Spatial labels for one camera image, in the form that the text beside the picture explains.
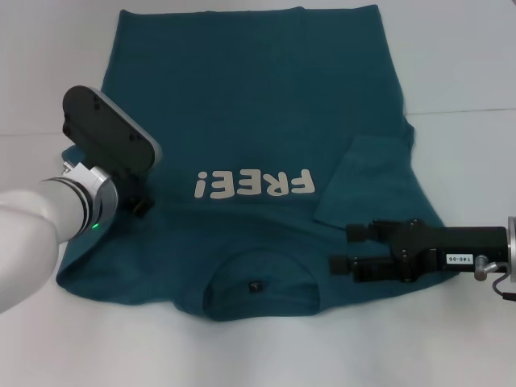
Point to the teal shirt with FREE print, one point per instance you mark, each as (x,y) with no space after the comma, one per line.
(250,101)

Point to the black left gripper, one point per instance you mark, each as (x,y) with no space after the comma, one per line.
(137,199)

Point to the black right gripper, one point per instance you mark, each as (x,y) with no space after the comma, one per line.
(443,248)

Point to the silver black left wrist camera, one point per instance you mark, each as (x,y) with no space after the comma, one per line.
(109,133)

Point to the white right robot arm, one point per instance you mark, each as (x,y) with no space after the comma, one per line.
(512,250)

